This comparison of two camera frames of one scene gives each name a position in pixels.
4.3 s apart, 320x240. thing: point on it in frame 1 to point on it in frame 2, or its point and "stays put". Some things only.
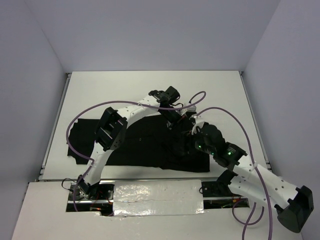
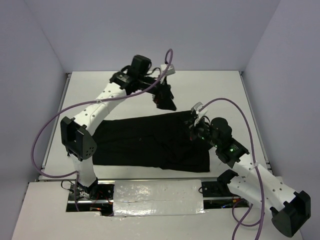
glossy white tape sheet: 158,197 stays put
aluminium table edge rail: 268,162 stays put
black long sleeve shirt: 150,141 stays put
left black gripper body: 173,118 to 157,98
